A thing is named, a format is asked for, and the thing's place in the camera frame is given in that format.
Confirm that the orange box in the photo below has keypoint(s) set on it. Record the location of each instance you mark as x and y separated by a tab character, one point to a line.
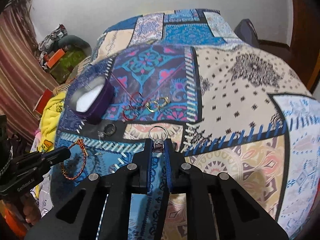
55	58

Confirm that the patchwork patterned bedspread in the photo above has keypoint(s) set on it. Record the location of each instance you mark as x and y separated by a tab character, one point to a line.
229	107

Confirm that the pile of clothes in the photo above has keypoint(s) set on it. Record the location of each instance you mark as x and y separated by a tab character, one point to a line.
47	44

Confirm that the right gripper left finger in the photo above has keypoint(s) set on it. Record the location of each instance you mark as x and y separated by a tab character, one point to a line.
142	179

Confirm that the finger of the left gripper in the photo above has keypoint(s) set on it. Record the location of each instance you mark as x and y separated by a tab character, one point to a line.
56	156

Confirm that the dark grey backpack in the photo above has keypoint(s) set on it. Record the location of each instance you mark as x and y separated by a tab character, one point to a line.
246	32

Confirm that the brown wooden door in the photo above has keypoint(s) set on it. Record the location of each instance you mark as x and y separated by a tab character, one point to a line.
304	47

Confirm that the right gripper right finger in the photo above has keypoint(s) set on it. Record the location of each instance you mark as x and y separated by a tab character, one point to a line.
177	177

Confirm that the red book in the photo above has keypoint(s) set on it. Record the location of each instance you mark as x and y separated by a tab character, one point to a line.
42	102

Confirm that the left hand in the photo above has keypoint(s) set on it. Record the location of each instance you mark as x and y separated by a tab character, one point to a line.
31	209

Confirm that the dark green cushion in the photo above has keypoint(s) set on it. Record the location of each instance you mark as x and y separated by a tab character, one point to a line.
72	40

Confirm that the striped pink curtain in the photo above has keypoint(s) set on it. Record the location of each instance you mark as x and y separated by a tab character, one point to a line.
23	81

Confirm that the yellow cartoon blanket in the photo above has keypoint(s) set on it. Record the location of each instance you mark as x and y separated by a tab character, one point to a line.
45	135

